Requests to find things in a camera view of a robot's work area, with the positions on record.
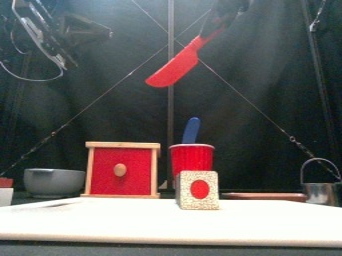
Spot wooden box with red panel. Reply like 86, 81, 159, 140
80, 141, 161, 200

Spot red plastic cup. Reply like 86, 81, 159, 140
168, 143, 216, 183

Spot slanted metal frame pole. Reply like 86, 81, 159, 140
300, 0, 339, 164

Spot grey bowl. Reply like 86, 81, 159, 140
21, 167, 86, 200

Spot pink plastic tray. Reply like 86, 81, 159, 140
220, 191, 308, 204

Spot blue plastic stick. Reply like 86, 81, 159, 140
180, 116, 201, 145

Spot toy sushi roll block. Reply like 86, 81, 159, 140
175, 170, 221, 211

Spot vertical metal frame pole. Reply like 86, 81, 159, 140
165, 0, 176, 192

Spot red plastic toy knife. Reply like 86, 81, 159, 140
144, 27, 225, 89

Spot white cutting board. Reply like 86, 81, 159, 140
0, 196, 342, 249

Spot diagonal brace wire with turnbuckle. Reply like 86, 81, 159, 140
131, 0, 342, 183
0, 13, 211, 178

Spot small metal bucket with handle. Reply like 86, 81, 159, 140
298, 157, 342, 208

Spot grey cable loop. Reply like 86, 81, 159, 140
0, 49, 65, 83

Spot small red white object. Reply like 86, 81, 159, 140
0, 177, 14, 208

